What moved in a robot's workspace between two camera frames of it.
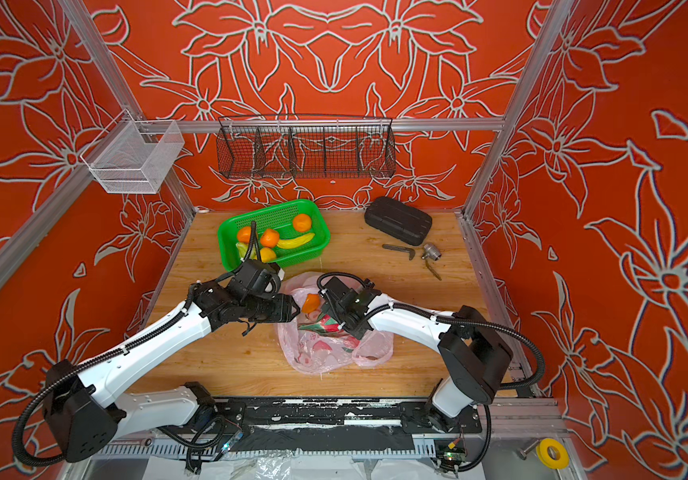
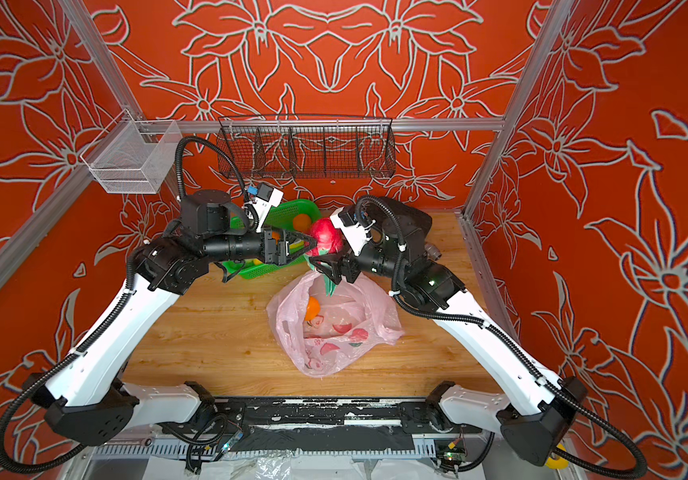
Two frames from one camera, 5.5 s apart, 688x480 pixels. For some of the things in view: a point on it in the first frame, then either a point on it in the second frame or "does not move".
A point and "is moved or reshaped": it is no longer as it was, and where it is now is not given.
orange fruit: (302, 223) does not move
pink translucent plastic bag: (316, 352) is moved or reshaped
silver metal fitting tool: (431, 252) does not move
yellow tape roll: (542, 453) does not move
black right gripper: (327, 310) -> (351, 260)
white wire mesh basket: (133, 156) does not move
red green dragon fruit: (324, 325) -> (329, 241)
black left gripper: (286, 308) -> (269, 244)
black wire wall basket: (306, 146) does not move
